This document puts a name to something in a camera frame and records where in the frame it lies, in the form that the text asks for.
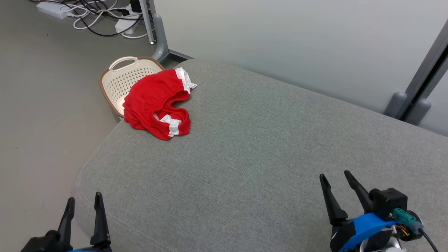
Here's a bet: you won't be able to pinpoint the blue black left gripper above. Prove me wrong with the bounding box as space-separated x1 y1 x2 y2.
57 191 113 252

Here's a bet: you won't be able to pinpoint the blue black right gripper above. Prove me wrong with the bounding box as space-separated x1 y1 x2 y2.
319 170 398 252

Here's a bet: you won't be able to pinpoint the red shorts with white stripe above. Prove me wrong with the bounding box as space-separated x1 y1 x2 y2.
122 67 197 141

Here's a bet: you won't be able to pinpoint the grey fabric sofa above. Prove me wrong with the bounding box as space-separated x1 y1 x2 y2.
73 59 448 252

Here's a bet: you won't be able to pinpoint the cream perforated laundry basket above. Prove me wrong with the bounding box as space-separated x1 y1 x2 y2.
99 56 166 121

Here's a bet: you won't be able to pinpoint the grey curved partition foot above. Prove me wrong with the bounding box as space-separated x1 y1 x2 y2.
151 13 195 64

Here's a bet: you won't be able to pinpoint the white power adapter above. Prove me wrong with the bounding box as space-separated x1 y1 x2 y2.
115 17 141 35

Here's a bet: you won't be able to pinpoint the thin metal leg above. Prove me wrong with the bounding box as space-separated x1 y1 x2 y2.
139 0 157 45

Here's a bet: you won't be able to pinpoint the black right cable teal plug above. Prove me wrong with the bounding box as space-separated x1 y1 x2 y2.
393 208 440 252

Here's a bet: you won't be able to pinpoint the grey partition post with feet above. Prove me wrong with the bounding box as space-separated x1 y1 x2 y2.
383 19 448 126

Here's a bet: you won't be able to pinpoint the white power strips with cables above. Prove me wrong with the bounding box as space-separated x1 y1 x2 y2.
30 0 140 37

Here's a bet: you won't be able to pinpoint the white floor cable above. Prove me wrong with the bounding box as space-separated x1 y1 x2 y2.
61 0 151 40

